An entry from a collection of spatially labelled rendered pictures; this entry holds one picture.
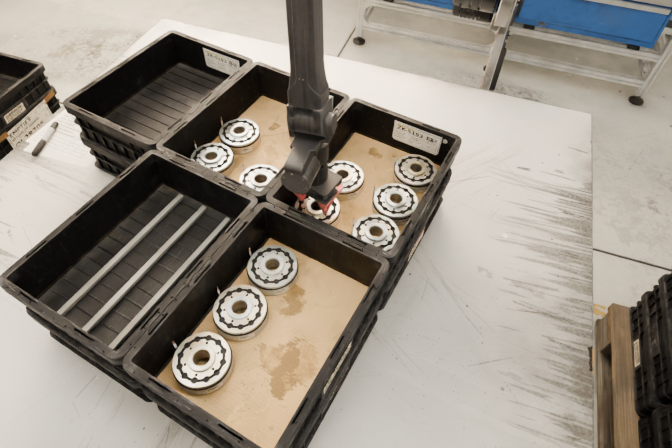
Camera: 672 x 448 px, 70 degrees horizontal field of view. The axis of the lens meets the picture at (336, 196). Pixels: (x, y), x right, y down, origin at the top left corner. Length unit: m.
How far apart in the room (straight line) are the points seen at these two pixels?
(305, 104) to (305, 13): 0.16
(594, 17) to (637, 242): 1.20
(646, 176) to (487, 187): 1.51
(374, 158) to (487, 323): 0.47
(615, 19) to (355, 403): 2.46
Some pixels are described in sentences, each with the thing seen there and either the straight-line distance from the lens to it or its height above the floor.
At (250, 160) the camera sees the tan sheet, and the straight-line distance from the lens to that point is 1.23.
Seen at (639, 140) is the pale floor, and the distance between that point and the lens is 3.02.
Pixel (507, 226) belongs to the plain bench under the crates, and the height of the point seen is 0.70.
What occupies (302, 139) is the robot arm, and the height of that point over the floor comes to 1.09.
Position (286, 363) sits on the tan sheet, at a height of 0.83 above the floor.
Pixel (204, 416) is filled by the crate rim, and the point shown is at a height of 0.93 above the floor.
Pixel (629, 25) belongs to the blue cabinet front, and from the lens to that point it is 3.04.
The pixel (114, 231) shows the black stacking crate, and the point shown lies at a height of 0.83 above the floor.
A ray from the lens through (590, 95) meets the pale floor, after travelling 3.20.
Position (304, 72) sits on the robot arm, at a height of 1.22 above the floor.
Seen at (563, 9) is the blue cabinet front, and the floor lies 0.44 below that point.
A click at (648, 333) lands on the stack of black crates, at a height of 0.26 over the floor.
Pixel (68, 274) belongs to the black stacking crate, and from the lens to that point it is 1.14.
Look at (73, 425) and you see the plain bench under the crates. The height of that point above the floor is 0.70.
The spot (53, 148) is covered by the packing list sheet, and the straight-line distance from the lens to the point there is 1.62.
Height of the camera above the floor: 1.70
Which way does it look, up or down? 50 degrees down
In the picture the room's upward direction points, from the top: 3 degrees clockwise
